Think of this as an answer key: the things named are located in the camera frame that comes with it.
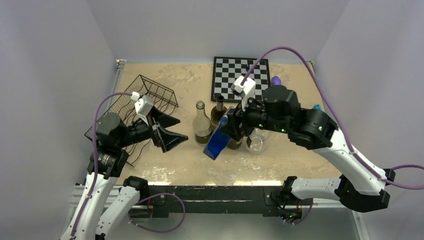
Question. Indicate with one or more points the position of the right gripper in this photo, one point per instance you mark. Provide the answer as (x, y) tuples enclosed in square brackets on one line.
[(231, 126)]

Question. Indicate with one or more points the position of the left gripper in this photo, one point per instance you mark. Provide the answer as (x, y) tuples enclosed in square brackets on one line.
[(165, 139)]

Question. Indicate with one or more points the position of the blue square bottle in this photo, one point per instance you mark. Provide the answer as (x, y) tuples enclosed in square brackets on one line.
[(218, 140)]

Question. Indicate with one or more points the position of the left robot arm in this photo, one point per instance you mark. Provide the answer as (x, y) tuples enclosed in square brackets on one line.
[(93, 220)]

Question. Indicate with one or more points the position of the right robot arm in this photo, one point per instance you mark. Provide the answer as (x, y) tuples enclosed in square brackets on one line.
[(361, 185)]

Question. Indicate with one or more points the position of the green bottle grey neck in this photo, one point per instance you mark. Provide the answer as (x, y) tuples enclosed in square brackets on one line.
[(217, 112)]

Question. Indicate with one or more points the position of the clear bottle near silver cap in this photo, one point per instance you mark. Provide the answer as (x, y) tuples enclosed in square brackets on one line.
[(256, 141)]

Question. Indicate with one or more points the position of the clear empty wine bottle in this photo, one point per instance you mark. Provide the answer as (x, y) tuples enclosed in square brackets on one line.
[(201, 124)]

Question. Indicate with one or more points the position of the black white chessboard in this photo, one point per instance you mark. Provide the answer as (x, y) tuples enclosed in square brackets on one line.
[(227, 69)]

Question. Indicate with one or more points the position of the purple flashlight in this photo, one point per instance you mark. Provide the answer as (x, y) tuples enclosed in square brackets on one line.
[(276, 81)]

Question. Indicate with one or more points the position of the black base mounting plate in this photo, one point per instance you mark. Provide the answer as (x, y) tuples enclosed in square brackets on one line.
[(211, 199)]

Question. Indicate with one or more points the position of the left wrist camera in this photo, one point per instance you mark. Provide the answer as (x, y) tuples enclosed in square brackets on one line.
[(143, 107)]

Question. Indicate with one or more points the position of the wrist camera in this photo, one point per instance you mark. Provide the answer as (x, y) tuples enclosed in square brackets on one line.
[(245, 89), (143, 107)]

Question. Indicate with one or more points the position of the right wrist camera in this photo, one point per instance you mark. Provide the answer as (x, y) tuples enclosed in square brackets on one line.
[(245, 89)]

